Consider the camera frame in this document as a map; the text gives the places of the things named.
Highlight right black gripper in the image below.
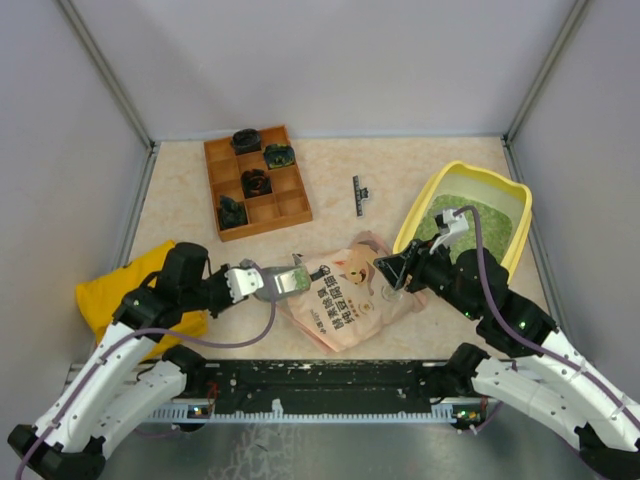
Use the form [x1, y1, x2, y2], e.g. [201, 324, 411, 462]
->
[373, 232, 481, 320]

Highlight pink cat litter bag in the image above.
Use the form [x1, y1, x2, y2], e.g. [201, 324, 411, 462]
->
[280, 231, 427, 352]

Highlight silver metal scoop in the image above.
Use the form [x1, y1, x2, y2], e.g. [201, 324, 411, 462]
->
[253, 254, 307, 303]

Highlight black bag sealing clip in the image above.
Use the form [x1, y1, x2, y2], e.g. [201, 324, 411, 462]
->
[352, 175, 370, 218]

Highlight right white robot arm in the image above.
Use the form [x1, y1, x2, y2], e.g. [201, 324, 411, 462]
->
[374, 240, 639, 479]

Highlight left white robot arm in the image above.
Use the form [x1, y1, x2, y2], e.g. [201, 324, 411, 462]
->
[8, 242, 267, 479]

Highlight green cat litter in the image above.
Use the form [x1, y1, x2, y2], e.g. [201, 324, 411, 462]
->
[412, 194, 513, 261]

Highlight yellow litter box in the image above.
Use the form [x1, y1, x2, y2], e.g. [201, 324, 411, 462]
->
[393, 161, 532, 274]

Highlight dark rolled item lower left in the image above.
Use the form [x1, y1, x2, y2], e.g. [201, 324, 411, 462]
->
[217, 195, 248, 230]

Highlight wooden compartment tray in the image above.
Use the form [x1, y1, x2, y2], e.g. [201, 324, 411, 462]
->
[203, 125, 313, 242]

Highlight black orange rolled item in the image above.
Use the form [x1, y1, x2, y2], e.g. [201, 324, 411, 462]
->
[240, 169, 272, 198]

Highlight yellow cloth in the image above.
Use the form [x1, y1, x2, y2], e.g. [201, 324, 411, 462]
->
[75, 240, 208, 361]

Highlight black green rolled item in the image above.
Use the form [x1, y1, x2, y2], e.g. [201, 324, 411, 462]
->
[263, 144, 296, 170]

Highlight black rolled item top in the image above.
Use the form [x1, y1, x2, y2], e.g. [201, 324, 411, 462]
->
[230, 128, 262, 155]

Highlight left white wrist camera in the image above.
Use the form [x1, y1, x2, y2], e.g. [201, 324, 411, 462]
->
[224, 259, 265, 304]

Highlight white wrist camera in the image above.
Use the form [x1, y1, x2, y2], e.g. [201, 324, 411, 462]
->
[429, 208, 469, 255]
[224, 259, 265, 304]

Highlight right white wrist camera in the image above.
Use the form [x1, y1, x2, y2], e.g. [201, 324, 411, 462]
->
[429, 208, 469, 255]

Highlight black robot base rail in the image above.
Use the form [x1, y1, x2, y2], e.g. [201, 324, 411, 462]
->
[174, 360, 486, 415]

